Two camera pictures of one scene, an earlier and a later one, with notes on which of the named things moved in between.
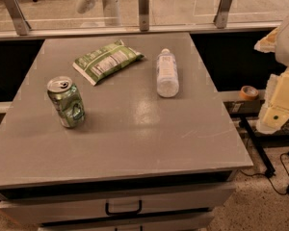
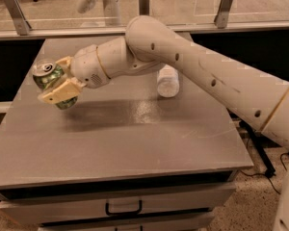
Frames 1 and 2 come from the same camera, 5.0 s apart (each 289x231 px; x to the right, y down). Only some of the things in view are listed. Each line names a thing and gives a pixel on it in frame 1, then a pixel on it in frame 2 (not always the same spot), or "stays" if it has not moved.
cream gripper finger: (280, 101) to (62, 92)
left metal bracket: (20, 23) stays
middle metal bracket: (144, 10) stays
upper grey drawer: (45, 207) stays
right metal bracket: (221, 18) stays
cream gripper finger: (268, 43) to (66, 62)
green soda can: (66, 100) to (47, 74)
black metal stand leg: (270, 170) stays
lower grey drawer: (188, 221) stays
